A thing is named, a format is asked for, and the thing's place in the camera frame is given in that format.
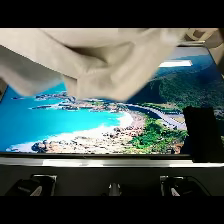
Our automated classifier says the beige T-shirt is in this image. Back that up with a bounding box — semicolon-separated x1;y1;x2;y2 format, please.
0;28;224;103

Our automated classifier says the black garment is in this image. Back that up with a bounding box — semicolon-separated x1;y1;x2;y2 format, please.
181;105;224;164

